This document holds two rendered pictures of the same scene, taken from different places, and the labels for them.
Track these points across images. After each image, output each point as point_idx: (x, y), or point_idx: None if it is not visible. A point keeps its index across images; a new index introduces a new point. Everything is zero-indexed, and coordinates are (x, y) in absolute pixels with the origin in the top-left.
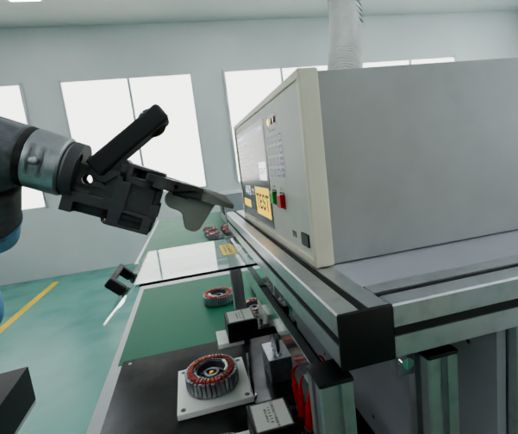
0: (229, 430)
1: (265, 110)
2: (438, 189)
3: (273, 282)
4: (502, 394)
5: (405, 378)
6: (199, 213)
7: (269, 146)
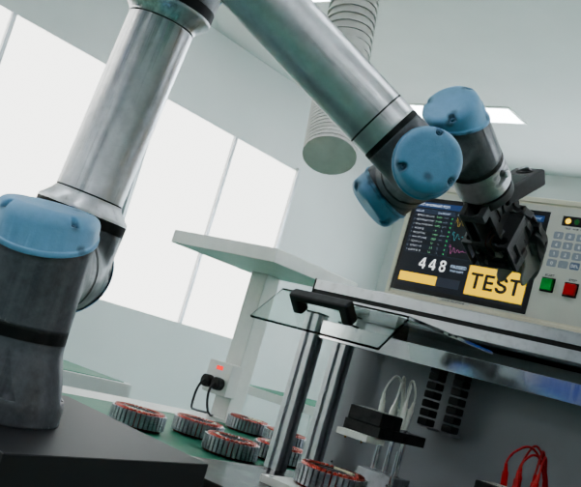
0: None
1: (564, 209)
2: None
3: (556, 355)
4: None
5: None
6: (530, 272)
7: (558, 240)
